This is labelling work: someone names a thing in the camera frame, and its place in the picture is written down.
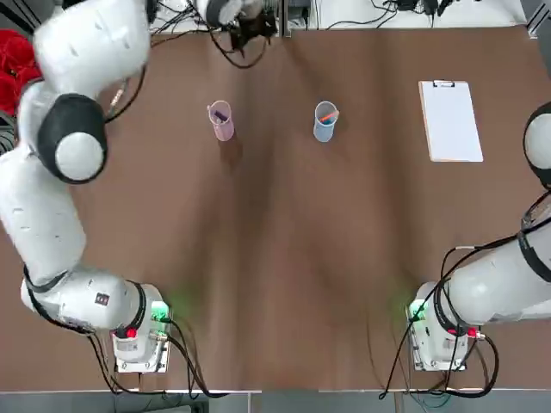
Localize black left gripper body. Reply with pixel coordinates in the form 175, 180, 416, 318
230, 10, 277, 59

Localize pink plastic cup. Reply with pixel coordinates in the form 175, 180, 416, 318
206, 100, 236, 142

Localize blue plastic cup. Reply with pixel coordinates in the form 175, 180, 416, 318
313, 101, 341, 143

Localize white clipboard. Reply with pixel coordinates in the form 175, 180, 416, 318
418, 79, 485, 163

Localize white table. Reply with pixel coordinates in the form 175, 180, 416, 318
145, 0, 551, 32

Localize red roses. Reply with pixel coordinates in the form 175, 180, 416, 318
0, 28, 44, 118

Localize aluminium profile post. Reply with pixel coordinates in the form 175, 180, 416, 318
279, 0, 292, 39

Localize aluminium frame rail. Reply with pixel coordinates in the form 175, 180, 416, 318
525, 0, 551, 40

